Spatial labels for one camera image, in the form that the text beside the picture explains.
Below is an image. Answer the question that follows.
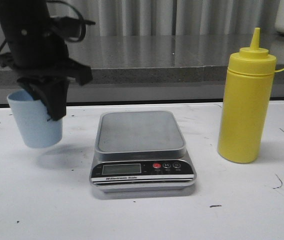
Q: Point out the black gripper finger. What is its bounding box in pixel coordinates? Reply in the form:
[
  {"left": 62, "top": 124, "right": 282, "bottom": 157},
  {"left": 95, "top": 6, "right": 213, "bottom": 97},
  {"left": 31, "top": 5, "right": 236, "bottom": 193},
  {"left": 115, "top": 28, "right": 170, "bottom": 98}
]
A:
[
  {"left": 30, "top": 79, "right": 69, "bottom": 121},
  {"left": 16, "top": 77, "right": 36, "bottom": 100}
]

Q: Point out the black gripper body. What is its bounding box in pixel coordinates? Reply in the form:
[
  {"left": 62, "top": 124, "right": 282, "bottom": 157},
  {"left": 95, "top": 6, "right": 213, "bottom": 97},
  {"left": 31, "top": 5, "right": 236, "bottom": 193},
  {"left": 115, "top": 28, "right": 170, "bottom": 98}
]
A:
[{"left": 0, "top": 16, "right": 93, "bottom": 86}]

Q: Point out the light blue plastic cup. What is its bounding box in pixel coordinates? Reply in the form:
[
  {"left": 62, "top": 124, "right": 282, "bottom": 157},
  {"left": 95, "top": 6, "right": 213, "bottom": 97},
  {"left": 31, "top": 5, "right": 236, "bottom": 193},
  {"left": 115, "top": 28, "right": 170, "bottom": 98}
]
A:
[{"left": 7, "top": 89, "right": 63, "bottom": 149}]

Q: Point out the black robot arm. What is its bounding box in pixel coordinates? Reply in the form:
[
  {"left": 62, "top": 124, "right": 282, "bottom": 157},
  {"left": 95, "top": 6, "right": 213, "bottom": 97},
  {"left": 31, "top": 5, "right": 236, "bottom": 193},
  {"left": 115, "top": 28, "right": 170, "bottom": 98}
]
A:
[{"left": 0, "top": 0, "right": 95, "bottom": 106}]

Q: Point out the silver electronic kitchen scale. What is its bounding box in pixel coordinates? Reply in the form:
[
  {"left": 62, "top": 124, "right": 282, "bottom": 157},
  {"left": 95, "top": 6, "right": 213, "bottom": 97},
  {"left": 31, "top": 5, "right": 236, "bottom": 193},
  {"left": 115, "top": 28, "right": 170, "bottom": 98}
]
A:
[{"left": 89, "top": 110, "right": 197, "bottom": 193}]

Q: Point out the grey pleated curtain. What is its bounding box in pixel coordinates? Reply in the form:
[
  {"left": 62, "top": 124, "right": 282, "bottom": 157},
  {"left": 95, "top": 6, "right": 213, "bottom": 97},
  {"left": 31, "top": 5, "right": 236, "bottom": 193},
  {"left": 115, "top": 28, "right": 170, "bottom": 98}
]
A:
[{"left": 0, "top": 0, "right": 280, "bottom": 37}]

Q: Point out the grey stone counter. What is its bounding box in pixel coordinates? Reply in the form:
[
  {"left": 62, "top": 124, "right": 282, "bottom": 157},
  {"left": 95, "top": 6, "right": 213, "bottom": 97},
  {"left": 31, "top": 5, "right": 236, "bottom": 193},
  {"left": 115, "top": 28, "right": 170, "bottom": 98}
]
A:
[{"left": 0, "top": 33, "right": 284, "bottom": 106}]

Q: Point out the yellow squeeze bottle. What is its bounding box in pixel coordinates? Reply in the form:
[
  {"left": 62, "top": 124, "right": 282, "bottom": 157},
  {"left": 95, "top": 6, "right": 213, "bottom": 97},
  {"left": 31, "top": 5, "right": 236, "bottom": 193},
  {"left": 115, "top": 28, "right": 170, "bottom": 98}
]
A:
[{"left": 217, "top": 27, "right": 284, "bottom": 165}]

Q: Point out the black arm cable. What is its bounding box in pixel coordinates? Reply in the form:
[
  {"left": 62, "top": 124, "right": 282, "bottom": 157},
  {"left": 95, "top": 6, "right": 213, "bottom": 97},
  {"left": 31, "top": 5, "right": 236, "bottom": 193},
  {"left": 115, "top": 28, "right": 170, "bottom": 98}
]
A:
[{"left": 0, "top": 0, "right": 97, "bottom": 71}]

